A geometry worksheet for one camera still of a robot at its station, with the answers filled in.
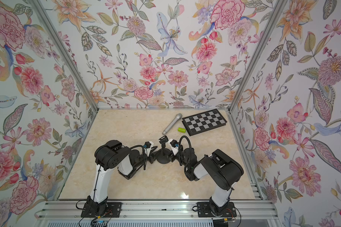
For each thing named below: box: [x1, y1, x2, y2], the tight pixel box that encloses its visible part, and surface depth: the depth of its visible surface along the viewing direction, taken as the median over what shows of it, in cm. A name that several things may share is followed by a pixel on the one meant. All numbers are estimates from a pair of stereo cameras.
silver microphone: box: [161, 113, 183, 136], surface depth 112 cm
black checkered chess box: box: [181, 108, 228, 137], surface depth 112 cm
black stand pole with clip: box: [158, 135, 169, 149], surface depth 81 cm
